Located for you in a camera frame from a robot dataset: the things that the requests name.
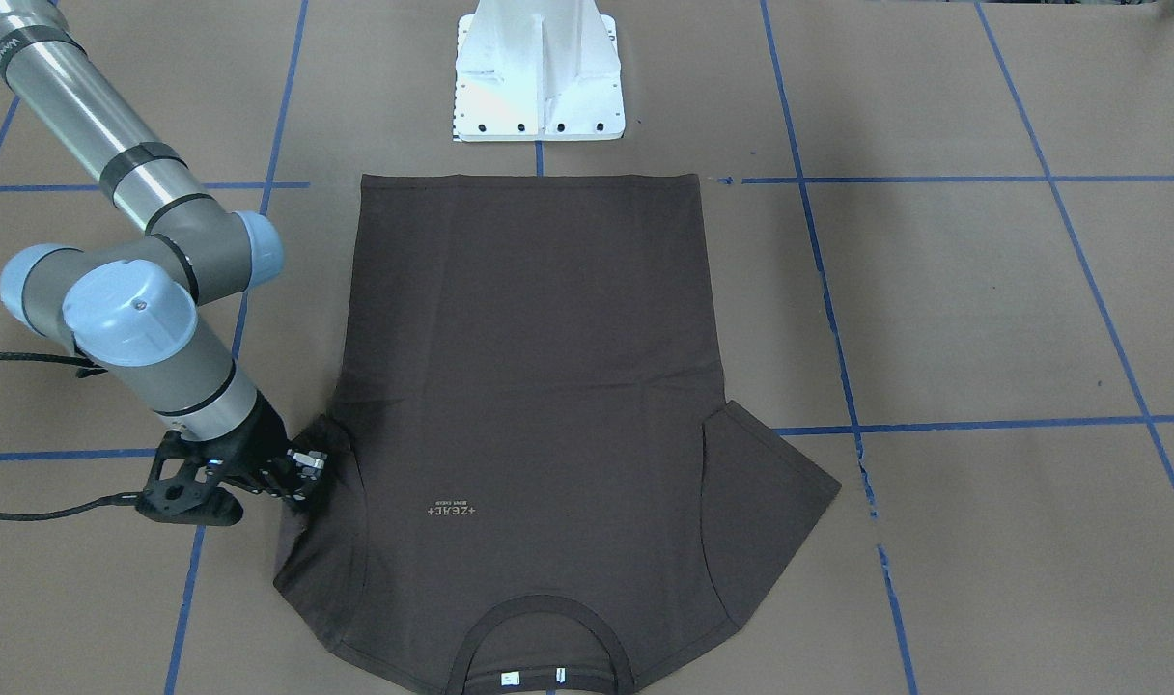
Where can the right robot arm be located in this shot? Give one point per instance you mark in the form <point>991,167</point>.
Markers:
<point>133,307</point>

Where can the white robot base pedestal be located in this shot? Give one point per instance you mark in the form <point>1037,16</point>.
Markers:
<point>531,71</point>

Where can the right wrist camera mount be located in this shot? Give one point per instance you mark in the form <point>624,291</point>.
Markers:
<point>183,486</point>

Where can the dark brown t-shirt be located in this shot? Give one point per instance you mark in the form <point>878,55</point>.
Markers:
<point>534,478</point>

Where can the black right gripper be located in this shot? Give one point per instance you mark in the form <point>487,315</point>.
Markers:
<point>262,436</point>

